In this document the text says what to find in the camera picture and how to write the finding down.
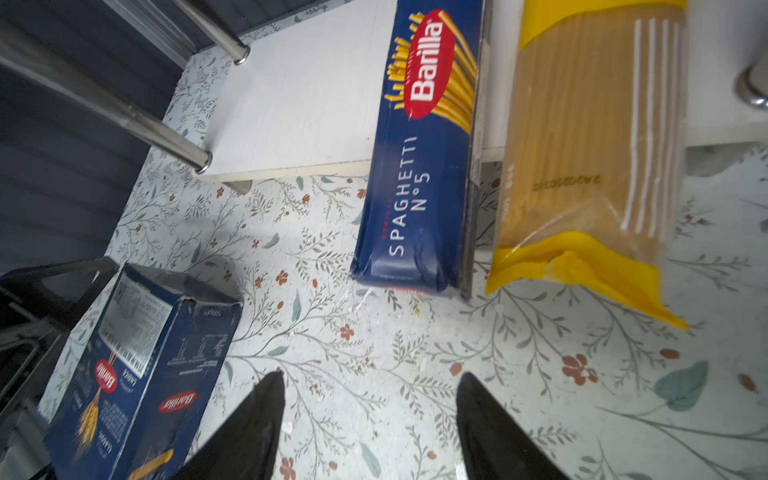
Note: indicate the wide blue Barilla pasta box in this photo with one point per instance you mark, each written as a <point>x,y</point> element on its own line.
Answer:
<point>139,391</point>

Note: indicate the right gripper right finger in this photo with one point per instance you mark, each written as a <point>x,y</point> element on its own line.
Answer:
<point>493,445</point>

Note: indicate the yellow Pastatime bag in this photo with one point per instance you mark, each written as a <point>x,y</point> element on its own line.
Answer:
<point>593,161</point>

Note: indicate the narrow blue Barilla spaghetti box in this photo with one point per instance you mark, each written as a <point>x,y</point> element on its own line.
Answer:
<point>419,216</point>

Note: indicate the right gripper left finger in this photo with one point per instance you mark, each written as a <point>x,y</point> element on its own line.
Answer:
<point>245,445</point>

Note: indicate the white two-tier shelf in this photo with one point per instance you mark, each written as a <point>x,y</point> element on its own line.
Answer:
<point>305,100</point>

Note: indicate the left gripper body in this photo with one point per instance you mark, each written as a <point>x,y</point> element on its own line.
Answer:
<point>40,306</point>

